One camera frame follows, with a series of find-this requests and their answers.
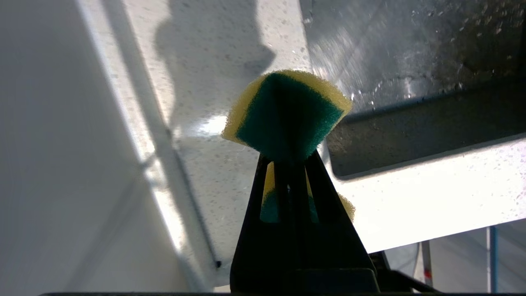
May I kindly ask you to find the stainless steel sink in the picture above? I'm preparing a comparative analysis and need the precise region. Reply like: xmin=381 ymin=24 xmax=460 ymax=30
xmin=299 ymin=0 xmax=526 ymax=180

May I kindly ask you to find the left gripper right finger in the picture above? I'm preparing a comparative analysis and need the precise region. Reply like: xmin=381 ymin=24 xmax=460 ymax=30
xmin=293 ymin=150 xmax=379 ymax=293

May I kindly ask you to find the yellow and green sponge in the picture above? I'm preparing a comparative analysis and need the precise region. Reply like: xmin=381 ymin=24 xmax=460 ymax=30
xmin=221 ymin=69 xmax=356 ymax=224

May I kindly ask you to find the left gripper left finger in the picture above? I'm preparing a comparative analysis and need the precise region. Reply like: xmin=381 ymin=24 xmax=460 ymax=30
xmin=230 ymin=155 xmax=293 ymax=293

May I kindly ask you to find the white speckled countertop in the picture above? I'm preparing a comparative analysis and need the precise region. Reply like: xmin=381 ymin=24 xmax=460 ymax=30
xmin=76 ymin=0 xmax=526 ymax=293

